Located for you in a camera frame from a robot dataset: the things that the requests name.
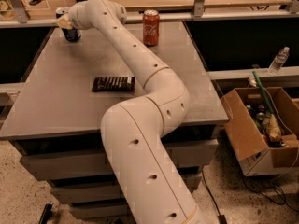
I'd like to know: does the small black object on shelf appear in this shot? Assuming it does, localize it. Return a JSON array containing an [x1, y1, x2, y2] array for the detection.
[[29, 0, 42, 6]]

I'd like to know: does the brown cardboard box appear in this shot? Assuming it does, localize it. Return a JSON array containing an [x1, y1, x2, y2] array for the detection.
[[221, 87, 299, 176]]

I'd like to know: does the middle grey drawer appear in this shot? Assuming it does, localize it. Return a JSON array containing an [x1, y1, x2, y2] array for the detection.
[[50, 172, 203, 204]]

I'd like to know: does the grey drawer cabinet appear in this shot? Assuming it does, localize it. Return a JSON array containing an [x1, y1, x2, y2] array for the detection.
[[0, 21, 229, 221]]

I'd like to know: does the metal railing frame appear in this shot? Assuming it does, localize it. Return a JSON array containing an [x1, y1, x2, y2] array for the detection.
[[0, 0, 299, 28]]

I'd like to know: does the grey drawer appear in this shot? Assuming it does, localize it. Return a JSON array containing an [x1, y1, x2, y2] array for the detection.
[[20, 139, 218, 181], [68, 193, 194, 220], [50, 172, 203, 204]]

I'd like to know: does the bottom grey drawer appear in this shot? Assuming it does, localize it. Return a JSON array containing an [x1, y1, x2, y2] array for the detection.
[[68, 193, 194, 220]]

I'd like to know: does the blue pepsi can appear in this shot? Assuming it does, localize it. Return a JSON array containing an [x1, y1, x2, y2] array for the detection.
[[55, 7, 81, 42]]

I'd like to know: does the top grey drawer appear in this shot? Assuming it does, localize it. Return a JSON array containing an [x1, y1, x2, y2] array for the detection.
[[20, 139, 218, 181]]

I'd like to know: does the dark snack bar wrapper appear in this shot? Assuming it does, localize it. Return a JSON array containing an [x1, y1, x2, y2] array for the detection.
[[92, 77, 135, 92]]

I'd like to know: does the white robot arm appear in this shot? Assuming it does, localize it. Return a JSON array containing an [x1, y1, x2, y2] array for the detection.
[[57, 0, 206, 224]]

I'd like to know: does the black floor cable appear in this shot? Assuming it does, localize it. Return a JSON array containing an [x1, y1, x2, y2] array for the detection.
[[200, 168, 299, 224]]

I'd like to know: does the clear plastic water bottle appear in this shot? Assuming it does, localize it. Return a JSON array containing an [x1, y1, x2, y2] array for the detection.
[[268, 47, 290, 75]]

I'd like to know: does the black object on floor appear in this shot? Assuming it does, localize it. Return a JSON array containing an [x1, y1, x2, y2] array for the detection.
[[38, 204, 52, 224]]

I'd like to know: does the red coca-cola can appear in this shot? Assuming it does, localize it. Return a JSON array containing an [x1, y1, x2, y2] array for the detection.
[[143, 9, 160, 46]]

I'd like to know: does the green stick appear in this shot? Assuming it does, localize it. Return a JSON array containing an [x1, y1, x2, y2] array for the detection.
[[252, 71, 274, 114]]

